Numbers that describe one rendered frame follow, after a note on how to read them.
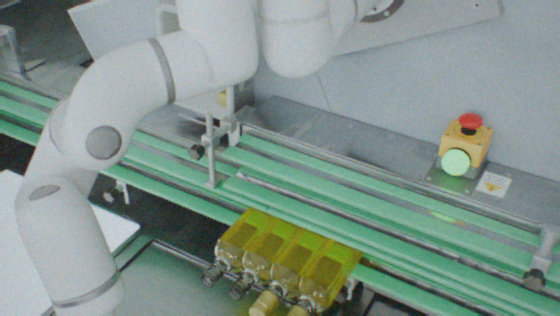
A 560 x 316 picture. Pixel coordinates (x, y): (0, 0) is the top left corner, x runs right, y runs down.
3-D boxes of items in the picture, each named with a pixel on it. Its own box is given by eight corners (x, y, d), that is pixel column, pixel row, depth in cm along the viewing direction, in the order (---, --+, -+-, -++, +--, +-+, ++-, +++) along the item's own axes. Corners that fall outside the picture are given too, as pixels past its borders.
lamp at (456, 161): (442, 164, 114) (437, 173, 112) (447, 143, 111) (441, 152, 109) (468, 172, 112) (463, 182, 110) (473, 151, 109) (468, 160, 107)
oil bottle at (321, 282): (344, 234, 127) (292, 307, 112) (346, 213, 124) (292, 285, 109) (370, 245, 125) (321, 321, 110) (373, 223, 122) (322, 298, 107)
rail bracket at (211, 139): (226, 164, 134) (190, 197, 125) (223, 94, 124) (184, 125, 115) (238, 168, 132) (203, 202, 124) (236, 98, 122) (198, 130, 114)
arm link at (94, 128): (139, 36, 86) (25, 63, 81) (167, 38, 74) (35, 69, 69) (168, 134, 90) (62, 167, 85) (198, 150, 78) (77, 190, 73)
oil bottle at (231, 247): (269, 204, 134) (210, 269, 119) (269, 183, 131) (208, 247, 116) (293, 213, 132) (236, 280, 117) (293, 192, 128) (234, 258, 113)
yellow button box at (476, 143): (448, 147, 120) (434, 168, 115) (455, 113, 116) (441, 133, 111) (486, 158, 117) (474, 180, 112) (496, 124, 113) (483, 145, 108)
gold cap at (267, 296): (280, 296, 108) (267, 314, 105) (279, 309, 110) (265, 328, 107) (262, 286, 109) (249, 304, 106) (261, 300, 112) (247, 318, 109)
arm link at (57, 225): (182, 248, 82) (153, 218, 95) (122, 92, 75) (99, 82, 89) (52, 311, 77) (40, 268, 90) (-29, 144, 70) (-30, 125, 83)
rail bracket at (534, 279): (536, 230, 105) (515, 284, 96) (548, 195, 101) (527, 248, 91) (564, 240, 104) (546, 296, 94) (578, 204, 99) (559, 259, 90)
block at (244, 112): (244, 140, 137) (225, 156, 133) (243, 102, 132) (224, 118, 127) (258, 145, 136) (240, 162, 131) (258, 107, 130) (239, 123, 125)
